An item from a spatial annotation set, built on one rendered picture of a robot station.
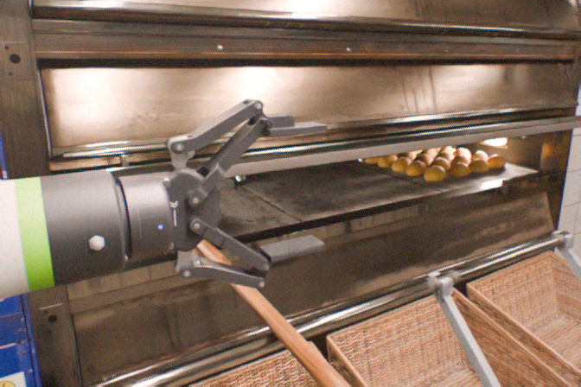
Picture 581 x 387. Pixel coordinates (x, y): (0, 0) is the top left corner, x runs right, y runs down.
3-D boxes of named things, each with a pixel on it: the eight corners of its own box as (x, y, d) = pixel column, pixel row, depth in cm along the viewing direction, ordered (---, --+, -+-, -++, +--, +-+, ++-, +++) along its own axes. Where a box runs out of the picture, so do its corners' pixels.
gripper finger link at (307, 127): (256, 133, 47) (256, 125, 46) (312, 128, 50) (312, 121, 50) (270, 137, 44) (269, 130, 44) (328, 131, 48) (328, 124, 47)
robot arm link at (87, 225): (58, 311, 34) (41, 195, 31) (51, 254, 44) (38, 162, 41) (140, 291, 37) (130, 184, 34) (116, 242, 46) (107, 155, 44)
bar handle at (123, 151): (67, 184, 78) (67, 184, 79) (240, 162, 94) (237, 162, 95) (63, 151, 77) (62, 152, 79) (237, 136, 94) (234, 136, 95)
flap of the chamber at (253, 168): (60, 201, 74) (55, 195, 91) (606, 123, 163) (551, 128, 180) (59, 187, 74) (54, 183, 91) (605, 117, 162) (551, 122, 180)
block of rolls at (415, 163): (335, 155, 216) (336, 143, 214) (407, 145, 239) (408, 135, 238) (434, 184, 165) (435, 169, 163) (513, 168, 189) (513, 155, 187)
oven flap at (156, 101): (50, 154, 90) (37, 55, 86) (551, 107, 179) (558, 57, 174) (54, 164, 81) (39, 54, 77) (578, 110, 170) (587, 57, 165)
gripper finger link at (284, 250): (271, 256, 47) (271, 263, 47) (325, 243, 51) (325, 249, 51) (258, 246, 50) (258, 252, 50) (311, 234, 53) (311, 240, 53)
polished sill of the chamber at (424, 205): (66, 288, 97) (63, 272, 96) (541, 179, 186) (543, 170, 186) (67, 301, 92) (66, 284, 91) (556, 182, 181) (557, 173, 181)
